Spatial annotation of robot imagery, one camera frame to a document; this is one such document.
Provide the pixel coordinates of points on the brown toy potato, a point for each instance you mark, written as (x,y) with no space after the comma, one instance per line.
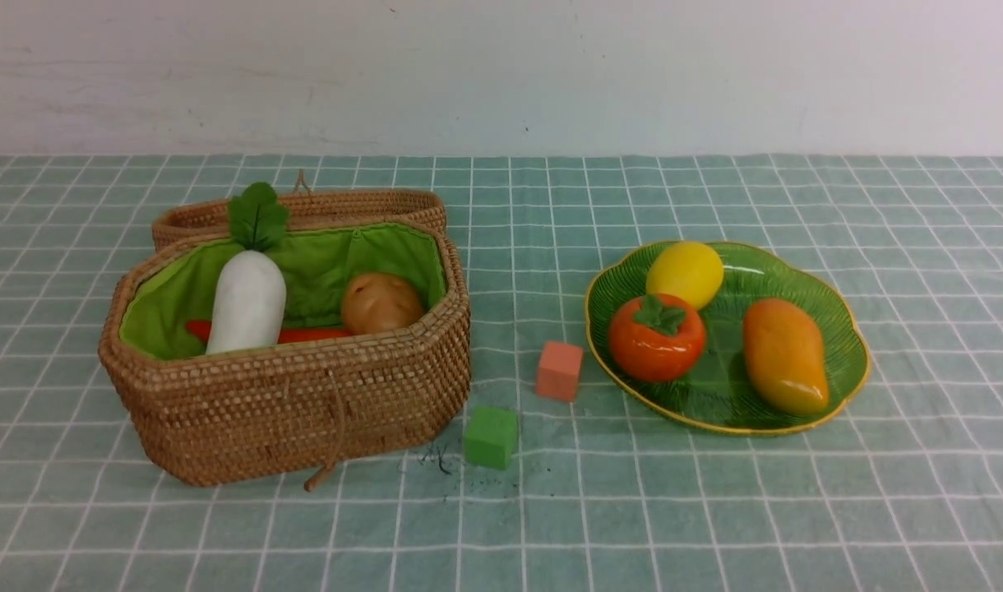
(377,302)

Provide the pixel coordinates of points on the orange toy persimmon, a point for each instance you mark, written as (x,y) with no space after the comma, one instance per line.
(656,338)

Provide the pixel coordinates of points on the yellow toy lemon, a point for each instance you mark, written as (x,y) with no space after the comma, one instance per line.
(688,270)

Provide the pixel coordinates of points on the white toy radish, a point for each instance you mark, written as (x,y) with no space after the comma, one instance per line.
(250,292)

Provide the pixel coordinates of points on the orange yellow toy mango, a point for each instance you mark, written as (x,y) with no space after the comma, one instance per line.
(784,356)

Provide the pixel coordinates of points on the orange toy carrot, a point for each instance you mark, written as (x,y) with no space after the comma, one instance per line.
(201,330)

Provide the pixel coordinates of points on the orange foam cube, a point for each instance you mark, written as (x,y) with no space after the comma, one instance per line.
(559,369)

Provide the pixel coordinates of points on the green foam cube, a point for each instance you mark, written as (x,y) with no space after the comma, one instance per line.
(490,437)

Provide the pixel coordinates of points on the woven rattan basket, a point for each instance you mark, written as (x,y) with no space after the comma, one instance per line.
(209,419)

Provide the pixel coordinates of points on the green glass leaf plate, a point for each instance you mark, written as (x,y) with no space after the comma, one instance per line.
(716,395)

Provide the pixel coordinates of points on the woven rattan basket lid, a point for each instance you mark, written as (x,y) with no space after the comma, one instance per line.
(309,209)

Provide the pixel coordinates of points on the green checkered tablecloth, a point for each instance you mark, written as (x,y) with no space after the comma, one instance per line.
(902,492)

